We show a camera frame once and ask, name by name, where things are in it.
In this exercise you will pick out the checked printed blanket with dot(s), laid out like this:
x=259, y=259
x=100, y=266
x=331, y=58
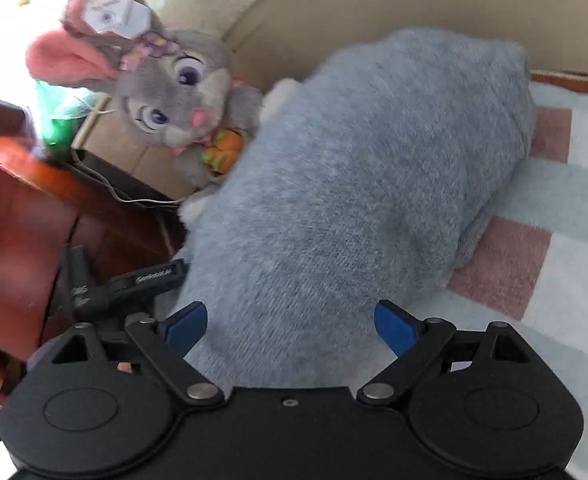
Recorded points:
x=574, y=260

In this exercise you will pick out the red wooden drawer cabinet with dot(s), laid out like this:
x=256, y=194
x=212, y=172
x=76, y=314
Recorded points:
x=24, y=210

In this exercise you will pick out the green plastic bag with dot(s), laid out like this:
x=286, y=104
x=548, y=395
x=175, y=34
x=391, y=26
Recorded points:
x=59, y=125

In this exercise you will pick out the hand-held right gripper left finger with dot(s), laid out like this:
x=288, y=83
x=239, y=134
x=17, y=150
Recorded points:
x=186, y=327

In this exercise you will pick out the white hang tag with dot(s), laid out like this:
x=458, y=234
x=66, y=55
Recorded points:
x=114, y=15

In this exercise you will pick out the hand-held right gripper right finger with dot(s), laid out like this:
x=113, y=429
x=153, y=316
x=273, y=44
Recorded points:
x=394, y=330

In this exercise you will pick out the beige nightstand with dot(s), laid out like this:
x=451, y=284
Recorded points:
x=124, y=160

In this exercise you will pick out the grey plush rabbit toy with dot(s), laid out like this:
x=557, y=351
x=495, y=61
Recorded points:
x=174, y=95

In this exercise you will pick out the beige sofa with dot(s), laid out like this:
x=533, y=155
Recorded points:
x=374, y=0

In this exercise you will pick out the grey knit sweater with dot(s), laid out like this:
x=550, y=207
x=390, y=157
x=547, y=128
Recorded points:
x=349, y=185

